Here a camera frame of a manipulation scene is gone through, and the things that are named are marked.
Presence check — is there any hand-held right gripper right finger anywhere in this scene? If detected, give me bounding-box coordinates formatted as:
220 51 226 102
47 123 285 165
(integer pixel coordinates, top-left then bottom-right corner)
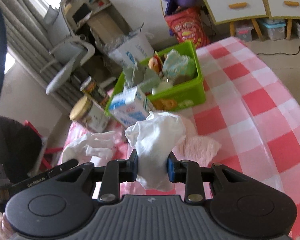
166 152 245 203

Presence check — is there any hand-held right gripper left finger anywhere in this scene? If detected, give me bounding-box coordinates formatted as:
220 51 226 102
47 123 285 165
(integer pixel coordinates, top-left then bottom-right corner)
56 150 138 203

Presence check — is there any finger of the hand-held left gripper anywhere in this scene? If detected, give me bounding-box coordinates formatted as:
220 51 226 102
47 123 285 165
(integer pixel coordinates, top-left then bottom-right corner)
56 159 78 174

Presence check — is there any white cloth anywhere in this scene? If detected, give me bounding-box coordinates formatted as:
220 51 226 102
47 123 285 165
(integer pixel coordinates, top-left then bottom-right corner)
125 111 187 190

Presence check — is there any green plastic bin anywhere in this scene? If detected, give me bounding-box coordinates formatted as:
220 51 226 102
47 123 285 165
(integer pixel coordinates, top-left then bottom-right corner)
105 41 207 117

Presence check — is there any hamburger plush toy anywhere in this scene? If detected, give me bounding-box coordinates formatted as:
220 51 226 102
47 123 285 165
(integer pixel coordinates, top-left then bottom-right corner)
148 54 163 72

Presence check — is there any red chair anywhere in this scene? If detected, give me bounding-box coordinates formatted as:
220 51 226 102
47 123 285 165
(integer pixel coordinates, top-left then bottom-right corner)
24 120 64 156

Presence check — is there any white glove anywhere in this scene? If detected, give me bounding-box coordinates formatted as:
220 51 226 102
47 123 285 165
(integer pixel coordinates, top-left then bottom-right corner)
63 131 118 159

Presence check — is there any dark fuzzy cloth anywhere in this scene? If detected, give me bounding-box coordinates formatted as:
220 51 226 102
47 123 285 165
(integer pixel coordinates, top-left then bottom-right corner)
0 116 43 183

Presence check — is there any gold lid cookie jar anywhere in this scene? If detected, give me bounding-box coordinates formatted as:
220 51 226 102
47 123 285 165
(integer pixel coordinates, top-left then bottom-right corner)
70 95 110 133

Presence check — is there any blue and white milk carton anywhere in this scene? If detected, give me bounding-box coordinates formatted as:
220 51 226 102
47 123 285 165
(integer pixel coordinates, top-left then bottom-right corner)
109 86 155 130

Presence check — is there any green and yellow tin can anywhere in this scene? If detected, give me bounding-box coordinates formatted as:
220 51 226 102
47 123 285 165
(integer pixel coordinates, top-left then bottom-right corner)
80 76 109 108

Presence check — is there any pink checkered tablecloth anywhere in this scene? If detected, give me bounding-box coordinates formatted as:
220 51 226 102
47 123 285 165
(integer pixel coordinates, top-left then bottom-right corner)
58 37 300 240

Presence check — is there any grey office chair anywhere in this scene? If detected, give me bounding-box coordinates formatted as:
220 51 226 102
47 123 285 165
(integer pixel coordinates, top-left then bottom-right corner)
46 34 95 95

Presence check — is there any white printed bag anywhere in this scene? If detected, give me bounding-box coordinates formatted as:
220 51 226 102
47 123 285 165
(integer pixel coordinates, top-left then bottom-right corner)
107 25 155 68

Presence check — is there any red printed bucket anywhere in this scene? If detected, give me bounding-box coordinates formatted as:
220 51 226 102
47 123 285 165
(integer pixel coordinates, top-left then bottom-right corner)
164 6 210 49

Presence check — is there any grey radiator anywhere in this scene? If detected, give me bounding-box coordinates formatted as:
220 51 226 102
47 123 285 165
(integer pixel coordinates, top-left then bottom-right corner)
0 0 73 100

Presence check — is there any clear storage box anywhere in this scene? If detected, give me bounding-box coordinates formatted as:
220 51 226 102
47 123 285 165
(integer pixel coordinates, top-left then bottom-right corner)
235 21 254 42

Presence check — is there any wooden shelf desk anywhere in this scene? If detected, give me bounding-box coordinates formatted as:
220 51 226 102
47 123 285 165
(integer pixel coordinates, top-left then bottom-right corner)
60 0 130 55

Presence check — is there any blue lid storage box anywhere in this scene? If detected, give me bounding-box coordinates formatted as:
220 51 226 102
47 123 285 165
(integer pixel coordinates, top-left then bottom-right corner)
258 19 286 41

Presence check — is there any wooden cabinet with white drawers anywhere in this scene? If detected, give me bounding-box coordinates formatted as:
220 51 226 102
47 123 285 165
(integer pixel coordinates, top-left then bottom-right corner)
194 0 300 41

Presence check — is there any black floor cable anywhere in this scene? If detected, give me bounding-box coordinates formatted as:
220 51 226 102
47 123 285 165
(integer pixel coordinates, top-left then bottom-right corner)
256 45 300 56

